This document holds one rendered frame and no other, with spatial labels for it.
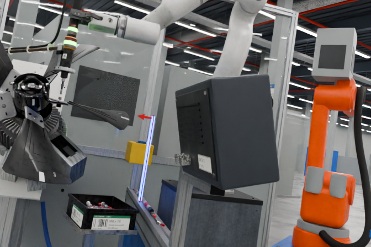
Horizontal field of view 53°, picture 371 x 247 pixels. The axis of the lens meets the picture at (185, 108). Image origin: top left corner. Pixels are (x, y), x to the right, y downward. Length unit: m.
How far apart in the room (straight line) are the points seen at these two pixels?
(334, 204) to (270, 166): 4.06
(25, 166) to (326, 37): 4.33
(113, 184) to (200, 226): 0.93
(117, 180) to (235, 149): 1.56
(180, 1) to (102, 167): 1.07
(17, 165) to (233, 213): 0.72
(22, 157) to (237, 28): 0.89
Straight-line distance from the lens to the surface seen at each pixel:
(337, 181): 4.66
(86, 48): 1.58
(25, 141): 1.25
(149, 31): 1.43
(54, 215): 2.18
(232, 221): 1.35
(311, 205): 4.75
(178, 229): 0.93
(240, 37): 1.47
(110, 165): 2.13
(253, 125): 0.64
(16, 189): 1.45
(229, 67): 1.47
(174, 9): 1.46
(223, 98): 0.62
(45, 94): 1.35
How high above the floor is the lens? 1.12
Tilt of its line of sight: 5 degrees up
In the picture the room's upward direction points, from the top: 9 degrees clockwise
